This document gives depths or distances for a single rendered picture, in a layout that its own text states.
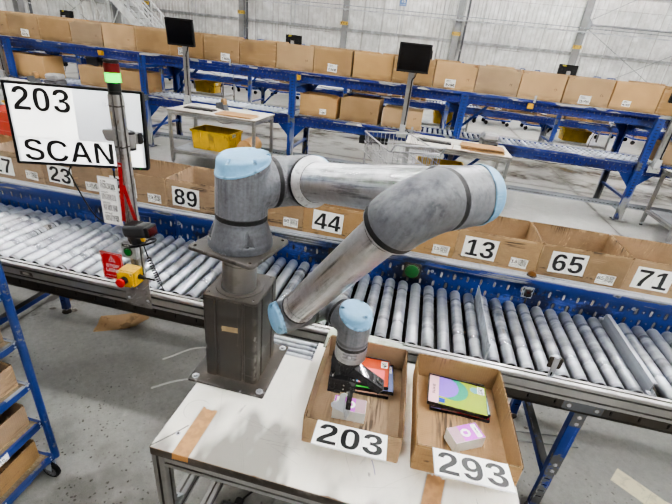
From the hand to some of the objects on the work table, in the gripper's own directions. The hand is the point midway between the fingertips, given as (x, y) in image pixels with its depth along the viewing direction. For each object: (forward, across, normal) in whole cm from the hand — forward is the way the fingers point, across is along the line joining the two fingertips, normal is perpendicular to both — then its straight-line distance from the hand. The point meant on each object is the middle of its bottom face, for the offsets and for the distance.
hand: (349, 407), depth 127 cm
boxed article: (+3, +2, +35) cm, 35 cm away
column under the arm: (+4, -13, -40) cm, 42 cm away
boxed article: (+3, 0, 0) cm, 3 cm away
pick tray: (+3, -4, +34) cm, 34 cm away
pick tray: (+4, -6, +2) cm, 7 cm away
